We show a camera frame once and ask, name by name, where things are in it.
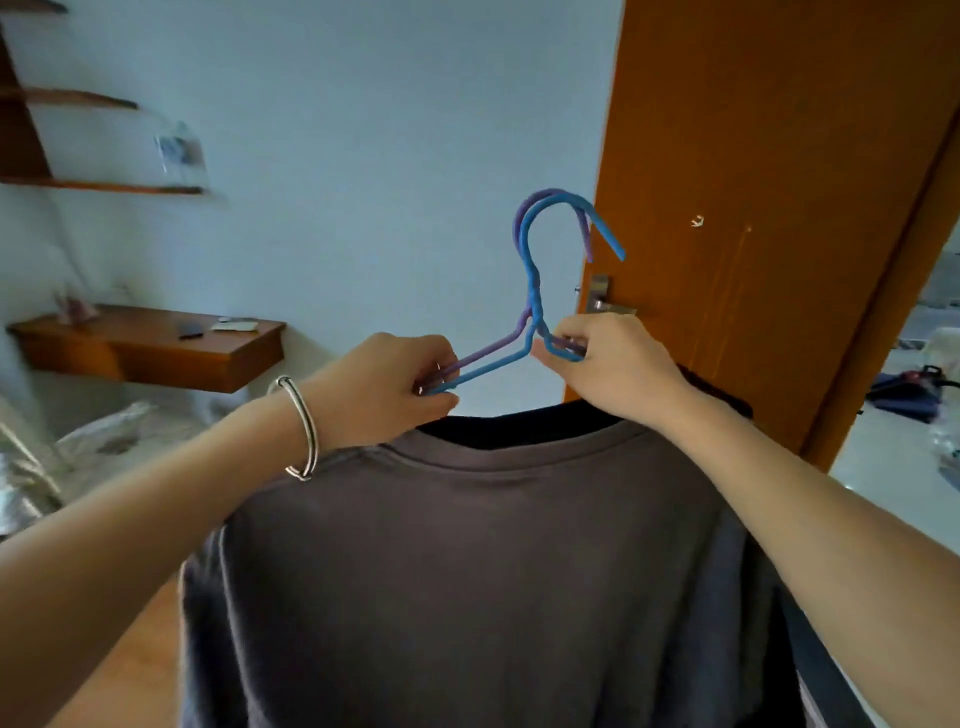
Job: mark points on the grey t-shirt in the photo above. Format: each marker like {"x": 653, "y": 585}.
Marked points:
{"x": 495, "y": 592}

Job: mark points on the blue clothes hanger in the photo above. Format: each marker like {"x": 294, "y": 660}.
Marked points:
{"x": 529, "y": 300}

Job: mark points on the silver foil plastic bags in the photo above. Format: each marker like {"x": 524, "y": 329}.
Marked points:
{"x": 75, "y": 457}

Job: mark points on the orange wooden door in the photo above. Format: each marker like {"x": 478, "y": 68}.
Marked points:
{"x": 757, "y": 187}

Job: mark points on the small black object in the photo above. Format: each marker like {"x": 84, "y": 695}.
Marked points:
{"x": 190, "y": 331}

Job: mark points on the person's right forearm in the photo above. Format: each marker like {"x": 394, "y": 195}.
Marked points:
{"x": 817, "y": 525}

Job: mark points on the person's left forearm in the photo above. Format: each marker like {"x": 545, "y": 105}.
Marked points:
{"x": 135, "y": 517}

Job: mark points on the white paper packet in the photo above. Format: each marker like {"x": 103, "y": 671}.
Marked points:
{"x": 235, "y": 325}

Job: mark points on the clear plastic bag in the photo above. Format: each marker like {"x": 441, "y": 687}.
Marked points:
{"x": 180, "y": 154}

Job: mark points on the person's right hand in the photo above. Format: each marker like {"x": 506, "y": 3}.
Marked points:
{"x": 615, "y": 375}

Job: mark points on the dark blue bag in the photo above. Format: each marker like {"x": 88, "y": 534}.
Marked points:
{"x": 907, "y": 390}

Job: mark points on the wooden wall-mounted desk shelf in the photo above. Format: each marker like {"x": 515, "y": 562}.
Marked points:
{"x": 150, "y": 345}

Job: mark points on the person's left thumb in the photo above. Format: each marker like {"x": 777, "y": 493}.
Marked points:
{"x": 435, "y": 406}

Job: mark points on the black garment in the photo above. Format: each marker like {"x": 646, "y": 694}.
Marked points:
{"x": 525, "y": 424}

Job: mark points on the purple clothes hanger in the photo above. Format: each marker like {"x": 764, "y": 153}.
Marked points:
{"x": 517, "y": 285}

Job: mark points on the person's left hand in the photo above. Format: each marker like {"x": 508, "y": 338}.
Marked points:
{"x": 382, "y": 390}

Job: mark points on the person's right thumb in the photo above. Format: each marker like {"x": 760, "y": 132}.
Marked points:
{"x": 555, "y": 367}

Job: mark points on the wooden corner wall shelves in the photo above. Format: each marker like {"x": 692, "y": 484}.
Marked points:
{"x": 45, "y": 112}

